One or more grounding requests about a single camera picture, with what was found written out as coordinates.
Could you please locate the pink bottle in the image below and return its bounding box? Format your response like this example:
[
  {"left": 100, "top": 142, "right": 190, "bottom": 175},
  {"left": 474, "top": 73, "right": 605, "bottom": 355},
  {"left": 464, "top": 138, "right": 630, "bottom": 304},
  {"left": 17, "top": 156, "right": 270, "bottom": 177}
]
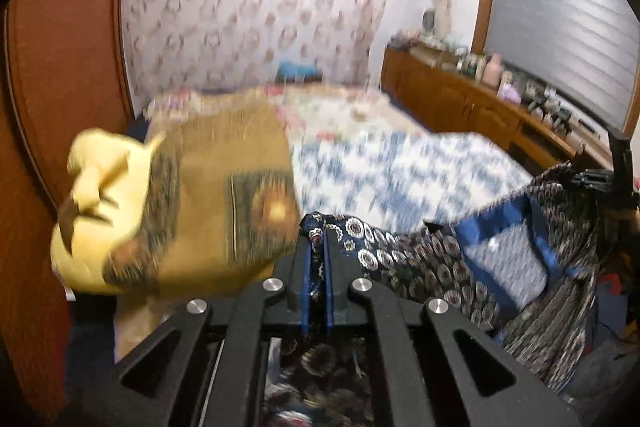
[{"left": 482, "top": 54, "right": 504, "bottom": 88}]

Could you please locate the light blue cloth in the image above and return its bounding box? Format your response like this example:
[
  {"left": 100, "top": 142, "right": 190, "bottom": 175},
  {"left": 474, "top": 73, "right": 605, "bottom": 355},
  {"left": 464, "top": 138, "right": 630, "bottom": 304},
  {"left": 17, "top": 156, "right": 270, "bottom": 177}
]
[{"left": 277, "top": 59, "right": 322, "bottom": 83}]

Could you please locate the wooden cabinet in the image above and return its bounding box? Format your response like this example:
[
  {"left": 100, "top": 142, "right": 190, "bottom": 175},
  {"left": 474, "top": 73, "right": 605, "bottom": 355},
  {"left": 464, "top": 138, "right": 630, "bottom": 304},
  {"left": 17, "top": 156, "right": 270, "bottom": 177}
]
[{"left": 382, "top": 46, "right": 587, "bottom": 178}]

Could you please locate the yellow plush toy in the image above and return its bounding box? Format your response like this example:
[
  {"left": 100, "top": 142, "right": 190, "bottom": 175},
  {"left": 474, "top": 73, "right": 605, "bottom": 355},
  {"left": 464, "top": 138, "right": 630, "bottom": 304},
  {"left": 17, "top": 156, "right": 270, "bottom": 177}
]
[{"left": 50, "top": 127, "right": 167, "bottom": 299}]

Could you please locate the gold patterned pillow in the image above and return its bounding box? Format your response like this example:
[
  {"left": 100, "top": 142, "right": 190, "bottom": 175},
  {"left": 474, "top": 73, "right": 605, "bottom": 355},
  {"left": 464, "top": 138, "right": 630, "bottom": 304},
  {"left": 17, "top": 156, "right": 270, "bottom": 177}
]
[{"left": 102, "top": 106, "right": 302, "bottom": 299}]

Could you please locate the floral blanket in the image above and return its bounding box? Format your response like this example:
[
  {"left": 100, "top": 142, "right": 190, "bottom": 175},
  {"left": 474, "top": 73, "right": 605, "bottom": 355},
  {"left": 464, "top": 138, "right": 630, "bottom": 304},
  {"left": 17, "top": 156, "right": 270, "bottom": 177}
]
[{"left": 145, "top": 84, "right": 427, "bottom": 144}]

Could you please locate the wooden louvered wardrobe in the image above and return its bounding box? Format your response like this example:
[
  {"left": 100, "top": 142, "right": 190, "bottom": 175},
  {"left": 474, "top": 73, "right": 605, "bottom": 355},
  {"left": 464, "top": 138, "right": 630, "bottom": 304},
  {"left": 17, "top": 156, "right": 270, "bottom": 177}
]
[{"left": 0, "top": 0, "right": 137, "bottom": 427}]

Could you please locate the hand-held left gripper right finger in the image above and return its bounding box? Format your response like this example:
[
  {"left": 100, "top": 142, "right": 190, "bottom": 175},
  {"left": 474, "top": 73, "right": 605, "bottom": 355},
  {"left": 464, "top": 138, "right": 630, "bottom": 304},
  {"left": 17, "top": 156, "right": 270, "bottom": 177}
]
[{"left": 324, "top": 231, "right": 583, "bottom": 427}]

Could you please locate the lavender cloth bundle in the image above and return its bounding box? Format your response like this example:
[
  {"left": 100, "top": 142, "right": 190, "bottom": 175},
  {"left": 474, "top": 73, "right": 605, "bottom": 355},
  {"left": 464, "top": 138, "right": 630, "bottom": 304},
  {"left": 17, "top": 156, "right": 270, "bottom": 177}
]
[{"left": 497, "top": 72, "right": 524, "bottom": 103}]

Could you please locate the circle patterned sheer curtain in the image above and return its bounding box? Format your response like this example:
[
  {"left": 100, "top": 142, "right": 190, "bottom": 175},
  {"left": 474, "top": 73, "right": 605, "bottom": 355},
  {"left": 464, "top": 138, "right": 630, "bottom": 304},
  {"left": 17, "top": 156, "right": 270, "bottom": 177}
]
[{"left": 122, "top": 0, "right": 389, "bottom": 118}]

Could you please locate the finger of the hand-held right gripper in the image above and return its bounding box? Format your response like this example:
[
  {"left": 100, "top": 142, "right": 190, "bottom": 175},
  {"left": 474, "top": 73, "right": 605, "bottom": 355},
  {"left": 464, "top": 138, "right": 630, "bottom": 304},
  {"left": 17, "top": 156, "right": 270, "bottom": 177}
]
[{"left": 569, "top": 166, "right": 620, "bottom": 194}]

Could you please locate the navy patterned satin garment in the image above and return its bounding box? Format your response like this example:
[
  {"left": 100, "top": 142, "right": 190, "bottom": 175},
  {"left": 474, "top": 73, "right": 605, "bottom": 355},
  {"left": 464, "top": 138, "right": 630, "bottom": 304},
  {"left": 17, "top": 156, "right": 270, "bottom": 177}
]
[{"left": 270, "top": 162, "right": 618, "bottom": 427}]

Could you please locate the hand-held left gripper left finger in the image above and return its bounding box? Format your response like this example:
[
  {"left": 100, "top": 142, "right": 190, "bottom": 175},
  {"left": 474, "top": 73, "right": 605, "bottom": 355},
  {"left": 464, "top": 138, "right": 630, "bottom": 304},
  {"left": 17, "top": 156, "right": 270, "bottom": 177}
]
[{"left": 65, "top": 231, "right": 322, "bottom": 427}]

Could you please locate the blue floral bedsheet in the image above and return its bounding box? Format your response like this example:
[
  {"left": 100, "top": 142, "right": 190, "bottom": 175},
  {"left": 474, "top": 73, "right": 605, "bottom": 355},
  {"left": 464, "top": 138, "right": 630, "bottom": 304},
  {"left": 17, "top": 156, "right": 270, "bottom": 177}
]
[{"left": 289, "top": 131, "right": 537, "bottom": 239}]

